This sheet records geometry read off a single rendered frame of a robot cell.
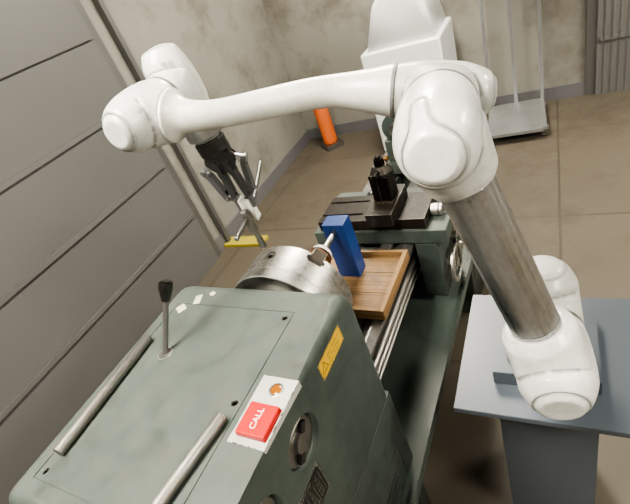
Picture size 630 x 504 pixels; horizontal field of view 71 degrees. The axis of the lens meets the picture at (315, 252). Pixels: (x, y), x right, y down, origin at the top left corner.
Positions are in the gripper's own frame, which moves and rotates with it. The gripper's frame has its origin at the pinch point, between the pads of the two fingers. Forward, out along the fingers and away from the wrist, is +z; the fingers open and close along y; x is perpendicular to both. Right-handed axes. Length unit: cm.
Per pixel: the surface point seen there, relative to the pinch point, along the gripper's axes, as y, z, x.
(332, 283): -14.1, 23.9, 8.0
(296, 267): -7.5, 16.0, 8.3
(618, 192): -139, 146, -175
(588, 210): -118, 145, -162
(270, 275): -1.8, 14.0, 11.7
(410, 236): -29, 49, -41
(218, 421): -3, 11, 55
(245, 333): -1.6, 12.6, 32.7
